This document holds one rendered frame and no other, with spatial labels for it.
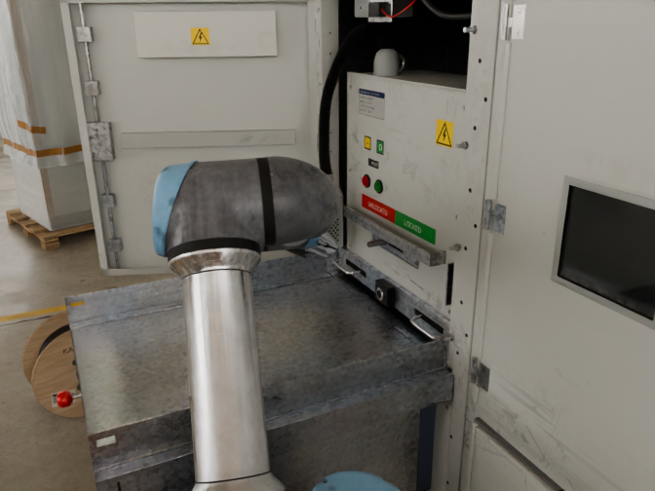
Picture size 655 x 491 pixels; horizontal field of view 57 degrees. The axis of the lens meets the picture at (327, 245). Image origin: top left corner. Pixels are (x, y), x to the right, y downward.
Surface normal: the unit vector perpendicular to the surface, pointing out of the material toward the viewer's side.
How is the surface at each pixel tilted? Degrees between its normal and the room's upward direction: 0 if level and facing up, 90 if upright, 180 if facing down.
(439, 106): 90
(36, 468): 0
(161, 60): 90
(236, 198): 68
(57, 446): 0
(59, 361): 90
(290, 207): 84
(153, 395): 0
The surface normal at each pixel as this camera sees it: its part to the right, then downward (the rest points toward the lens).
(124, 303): 0.44, 0.31
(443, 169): -0.90, 0.16
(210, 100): 0.07, 0.35
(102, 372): -0.01, -0.94
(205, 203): 0.04, -0.25
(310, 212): 0.67, 0.29
